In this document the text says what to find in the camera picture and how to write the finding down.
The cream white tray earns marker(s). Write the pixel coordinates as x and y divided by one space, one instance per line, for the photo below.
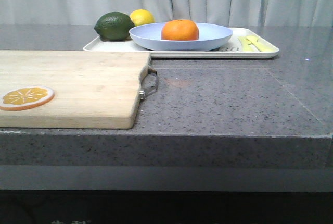
232 50

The yellow-green plastic fork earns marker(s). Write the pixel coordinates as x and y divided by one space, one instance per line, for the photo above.
247 45

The orange mandarin fruit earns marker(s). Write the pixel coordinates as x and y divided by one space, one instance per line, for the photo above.
180 30

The light blue plate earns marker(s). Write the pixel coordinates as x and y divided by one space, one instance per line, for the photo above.
211 36

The green lime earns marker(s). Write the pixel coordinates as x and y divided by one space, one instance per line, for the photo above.
114 26

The orange slice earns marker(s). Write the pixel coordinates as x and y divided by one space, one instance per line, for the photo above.
26 98

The wooden cutting board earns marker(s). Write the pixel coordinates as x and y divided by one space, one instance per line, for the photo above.
94 90

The yellow lemon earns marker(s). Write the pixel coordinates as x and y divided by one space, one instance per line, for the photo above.
141 16

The metal cutting board handle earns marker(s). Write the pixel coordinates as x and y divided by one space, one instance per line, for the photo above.
153 86

